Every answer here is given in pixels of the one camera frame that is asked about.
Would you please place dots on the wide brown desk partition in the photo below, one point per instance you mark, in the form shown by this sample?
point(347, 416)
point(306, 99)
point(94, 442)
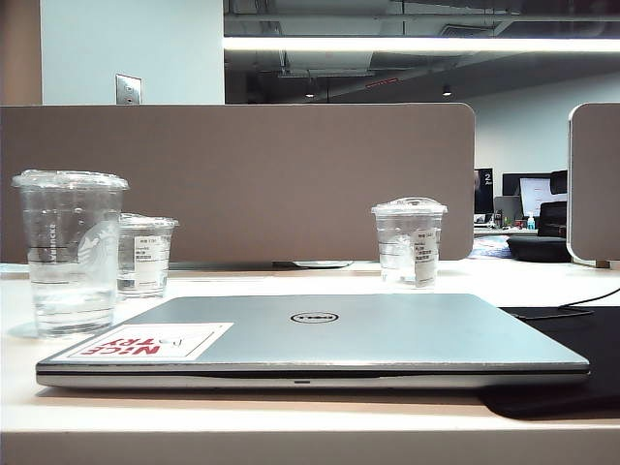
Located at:
point(271, 160)

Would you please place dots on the narrow brown white-edged partition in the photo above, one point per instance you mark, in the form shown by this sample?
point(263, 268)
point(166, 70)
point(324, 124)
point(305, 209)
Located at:
point(593, 179)

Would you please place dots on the red white Nice Try sticker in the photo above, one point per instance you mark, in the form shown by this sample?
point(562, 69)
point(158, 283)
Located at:
point(155, 341)

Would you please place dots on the blue sanitizer bottle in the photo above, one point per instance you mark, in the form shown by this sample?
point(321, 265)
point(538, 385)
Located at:
point(531, 222)

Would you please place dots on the metal wall switch plate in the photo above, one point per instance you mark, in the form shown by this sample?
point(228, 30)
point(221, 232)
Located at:
point(128, 89)

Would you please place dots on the small clear cup wavy lid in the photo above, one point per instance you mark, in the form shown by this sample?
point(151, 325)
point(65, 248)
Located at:
point(147, 257)

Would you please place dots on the dark monitor with number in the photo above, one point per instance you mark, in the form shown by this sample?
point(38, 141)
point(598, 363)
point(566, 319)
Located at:
point(483, 191)

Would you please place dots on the lit white computer monitor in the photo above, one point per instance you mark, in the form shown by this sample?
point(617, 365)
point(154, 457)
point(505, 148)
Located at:
point(533, 191)

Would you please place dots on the small clear cup domed lid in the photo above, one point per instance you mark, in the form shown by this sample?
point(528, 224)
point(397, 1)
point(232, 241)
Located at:
point(409, 244)

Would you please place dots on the silver Dell laptop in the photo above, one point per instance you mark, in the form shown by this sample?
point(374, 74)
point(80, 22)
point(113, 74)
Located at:
point(339, 339)

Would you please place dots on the long ceiling light strip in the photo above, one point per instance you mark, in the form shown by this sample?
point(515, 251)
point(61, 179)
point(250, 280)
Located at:
point(421, 43)

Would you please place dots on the black round cushion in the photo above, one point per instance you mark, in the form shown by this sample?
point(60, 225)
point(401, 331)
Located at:
point(537, 246)

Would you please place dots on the black office chair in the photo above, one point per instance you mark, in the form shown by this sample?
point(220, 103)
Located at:
point(554, 213)

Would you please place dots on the black mouse pad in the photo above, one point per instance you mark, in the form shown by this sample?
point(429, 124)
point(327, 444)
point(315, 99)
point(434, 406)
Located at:
point(567, 358)

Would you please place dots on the tall clear Starbucks logo cup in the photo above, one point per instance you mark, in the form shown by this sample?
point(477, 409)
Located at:
point(68, 252)

